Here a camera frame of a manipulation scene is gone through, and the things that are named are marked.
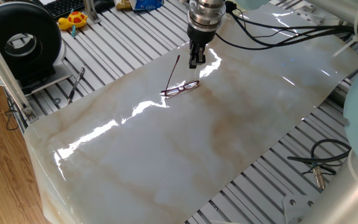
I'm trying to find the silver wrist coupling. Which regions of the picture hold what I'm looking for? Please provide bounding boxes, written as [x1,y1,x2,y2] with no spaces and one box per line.
[187,0,226,32]

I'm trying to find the thin black floor cable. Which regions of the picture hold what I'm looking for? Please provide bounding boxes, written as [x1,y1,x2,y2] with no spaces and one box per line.
[4,96,20,131]

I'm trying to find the aluminium frame post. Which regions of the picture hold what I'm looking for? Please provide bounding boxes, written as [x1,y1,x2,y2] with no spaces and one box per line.
[0,18,39,124]

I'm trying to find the black pen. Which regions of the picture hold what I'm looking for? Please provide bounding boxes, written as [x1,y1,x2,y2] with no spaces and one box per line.
[67,67,86,105]

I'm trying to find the black keyboard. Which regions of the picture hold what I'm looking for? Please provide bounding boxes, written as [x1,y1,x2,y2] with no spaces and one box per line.
[44,0,86,19]

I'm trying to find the yellow snack bag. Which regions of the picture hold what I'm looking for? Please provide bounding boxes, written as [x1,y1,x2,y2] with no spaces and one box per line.
[116,0,133,10]

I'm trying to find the glossy marble pattern mat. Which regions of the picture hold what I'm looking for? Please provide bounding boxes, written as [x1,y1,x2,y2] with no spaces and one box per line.
[23,1,358,224]

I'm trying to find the red framed glasses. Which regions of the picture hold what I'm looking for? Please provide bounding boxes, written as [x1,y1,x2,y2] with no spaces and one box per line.
[160,54,200,97]

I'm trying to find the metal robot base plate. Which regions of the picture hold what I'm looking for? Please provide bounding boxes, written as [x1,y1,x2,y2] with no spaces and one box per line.
[282,193,321,224]

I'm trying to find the black looped cable with plug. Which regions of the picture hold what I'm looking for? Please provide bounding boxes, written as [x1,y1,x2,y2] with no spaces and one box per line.
[287,138,352,190]

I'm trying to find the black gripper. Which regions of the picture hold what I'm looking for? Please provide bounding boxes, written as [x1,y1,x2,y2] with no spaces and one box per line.
[186,24,216,70]

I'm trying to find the aluminium table edge rail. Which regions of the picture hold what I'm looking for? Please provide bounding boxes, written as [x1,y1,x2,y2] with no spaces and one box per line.
[329,79,354,108]

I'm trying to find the metal corner bracket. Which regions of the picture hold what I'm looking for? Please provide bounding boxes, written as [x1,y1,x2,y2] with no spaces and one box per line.
[23,105,39,124]

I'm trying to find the short aluminium upright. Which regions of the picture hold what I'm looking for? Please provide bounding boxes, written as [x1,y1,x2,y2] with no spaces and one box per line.
[83,0,101,24]

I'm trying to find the black computer mouse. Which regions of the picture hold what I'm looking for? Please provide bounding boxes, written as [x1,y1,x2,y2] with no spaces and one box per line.
[93,0,116,13]

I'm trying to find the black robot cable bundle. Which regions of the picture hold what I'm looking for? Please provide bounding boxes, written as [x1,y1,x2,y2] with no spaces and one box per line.
[214,0,358,66]

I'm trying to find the yellow turtle toy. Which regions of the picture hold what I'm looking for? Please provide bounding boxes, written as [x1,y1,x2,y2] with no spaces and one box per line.
[57,9,89,38]

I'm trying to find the metal plate with screws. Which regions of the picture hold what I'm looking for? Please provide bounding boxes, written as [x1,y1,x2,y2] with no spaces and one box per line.
[293,0,323,26]

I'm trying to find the black round fan device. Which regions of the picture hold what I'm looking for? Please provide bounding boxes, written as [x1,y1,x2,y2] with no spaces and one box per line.
[0,1,73,96]

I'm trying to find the blue snack bag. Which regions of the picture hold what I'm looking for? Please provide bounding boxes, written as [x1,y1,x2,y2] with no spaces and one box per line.
[129,0,165,12]

